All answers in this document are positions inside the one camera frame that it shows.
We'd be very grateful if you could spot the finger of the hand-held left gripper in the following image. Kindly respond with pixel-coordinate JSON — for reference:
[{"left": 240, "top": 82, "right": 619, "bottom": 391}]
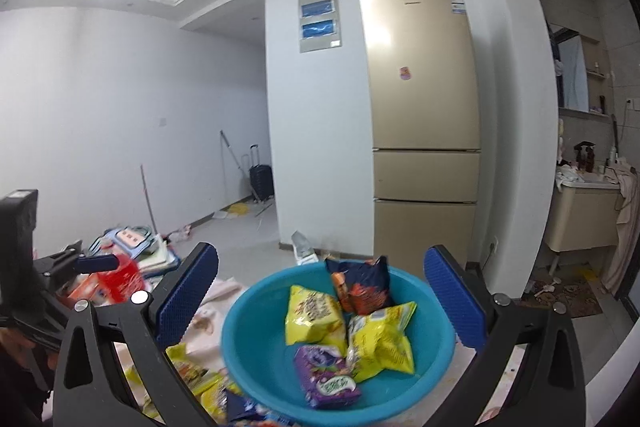
[
  {"left": 32, "top": 241, "right": 122, "bottom": 281},
  {"left": 10, "top": 279, "right": 76, "bottom": 353}
]

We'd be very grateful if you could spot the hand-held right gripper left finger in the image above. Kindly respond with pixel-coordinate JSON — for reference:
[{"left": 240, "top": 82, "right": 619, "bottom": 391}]
[{"left": 52, "top": 243, "right": 219, "bottom": 427}]

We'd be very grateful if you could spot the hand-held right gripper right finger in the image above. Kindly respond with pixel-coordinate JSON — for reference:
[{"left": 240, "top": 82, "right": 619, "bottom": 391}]
[{"left": 424, "top": 246, "right": 587, "bottom": 427}]

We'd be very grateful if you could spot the yellow snack bag white label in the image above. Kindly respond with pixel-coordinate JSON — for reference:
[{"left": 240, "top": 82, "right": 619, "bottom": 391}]
[{"left": 346, "top": 301, "right": 418, "bottom": 384}]

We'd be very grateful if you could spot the large yellow snack bag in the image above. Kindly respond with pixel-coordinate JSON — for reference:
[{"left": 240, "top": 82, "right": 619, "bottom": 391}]
[{"left": 125, "top": 342, "right": 242, "bottom": 427}]

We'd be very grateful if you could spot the small dark blue chip bag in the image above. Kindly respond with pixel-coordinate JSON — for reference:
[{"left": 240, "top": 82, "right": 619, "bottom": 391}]
[{"left": 325, "top": 255, "right": 396, "bottom": 315}]

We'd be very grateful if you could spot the blue plastic basin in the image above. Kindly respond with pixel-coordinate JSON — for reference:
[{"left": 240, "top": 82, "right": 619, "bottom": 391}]
[{"left": 221, "top": 259, "right": 458, "bottom": 427}]

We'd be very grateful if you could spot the yellow snack bag green print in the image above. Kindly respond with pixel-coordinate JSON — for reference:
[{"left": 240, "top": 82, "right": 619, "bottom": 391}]
[{"left": 285, "top": 285, "right": 348, "bottom": 349}]

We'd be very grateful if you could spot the purple snack bag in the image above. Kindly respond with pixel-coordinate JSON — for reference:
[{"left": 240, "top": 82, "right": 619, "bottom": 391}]
[{"left": 293, "top": 344, "right": 363, "bottom": 409}]

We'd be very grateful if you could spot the red soda bottle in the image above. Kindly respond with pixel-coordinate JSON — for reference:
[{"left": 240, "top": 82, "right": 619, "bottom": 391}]
[{"left": 95, "top": 259, "right": 142, "bottom": 305}]

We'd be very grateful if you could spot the orange cardboard box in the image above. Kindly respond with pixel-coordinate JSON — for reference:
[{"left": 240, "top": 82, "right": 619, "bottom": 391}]
[{"left": 65, "top": 274, "right": 108, "bottom": 306}]

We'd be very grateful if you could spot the pink printed blanket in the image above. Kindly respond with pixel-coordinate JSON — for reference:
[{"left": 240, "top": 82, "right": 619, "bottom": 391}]
[{"left": 182, "top": 277, "right": 252, "bottom": 378}]

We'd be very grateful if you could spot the cartoon printed box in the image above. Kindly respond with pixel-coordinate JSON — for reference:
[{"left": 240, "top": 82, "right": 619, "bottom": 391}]
[{"left": 90, "top": 224, "right": 158, "bottom": 258}]

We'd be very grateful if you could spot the broom with red head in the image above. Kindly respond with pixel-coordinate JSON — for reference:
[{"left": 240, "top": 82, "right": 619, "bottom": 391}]
[{"left": 140, "top": 164, "right": 162, "bottom": 241}]

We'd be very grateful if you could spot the patterned bathroom rug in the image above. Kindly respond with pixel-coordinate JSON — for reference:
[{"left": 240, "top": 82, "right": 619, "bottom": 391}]
[{"left": 520, "top": 267, "right": 607, "bottom": 319}]

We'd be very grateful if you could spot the crumpled clear plastic bottle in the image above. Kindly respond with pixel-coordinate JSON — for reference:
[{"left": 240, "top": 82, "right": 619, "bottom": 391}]
[{"left": 291, "top": 231, "right": 319, "bottom": 266}]

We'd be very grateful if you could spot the mop with metal pole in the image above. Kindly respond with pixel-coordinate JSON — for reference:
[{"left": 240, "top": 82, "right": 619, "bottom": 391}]
[{"left": 220, "top": 130, "right": 274, "bottom": 219}]

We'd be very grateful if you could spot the dark suitcase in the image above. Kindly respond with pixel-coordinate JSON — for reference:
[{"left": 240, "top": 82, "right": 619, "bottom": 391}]
[{"left": 249, "top": 144, "right": 275, "bottom": 201}]

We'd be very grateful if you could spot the beige bathroom cabinet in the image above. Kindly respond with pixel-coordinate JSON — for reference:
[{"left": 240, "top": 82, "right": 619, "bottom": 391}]
[{"left": 542, "top": 179, "right": 624, "bottom": 279}]

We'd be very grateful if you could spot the hanging towel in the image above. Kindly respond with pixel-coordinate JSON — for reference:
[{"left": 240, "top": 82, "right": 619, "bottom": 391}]
[{"left": 600, "top": 166, "right": 640, "bottom": 296}]

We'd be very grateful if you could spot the gold three-door refrigerator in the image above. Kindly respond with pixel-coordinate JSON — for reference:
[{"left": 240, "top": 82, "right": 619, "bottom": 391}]
[{"left": 357, "top": 0, "right": 483, "bottom": 280}]

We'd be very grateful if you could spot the bathroom mirror cabinet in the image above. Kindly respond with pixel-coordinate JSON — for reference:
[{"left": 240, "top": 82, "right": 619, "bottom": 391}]
[{"left": 549, "top": 24, "right": 609, "bottom": 114}]

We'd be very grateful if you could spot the grey wall electrical panel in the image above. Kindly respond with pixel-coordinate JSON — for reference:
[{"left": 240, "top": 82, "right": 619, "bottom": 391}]
[{"left": 298, "top": 0, "right": 342, "bottom": 54}]

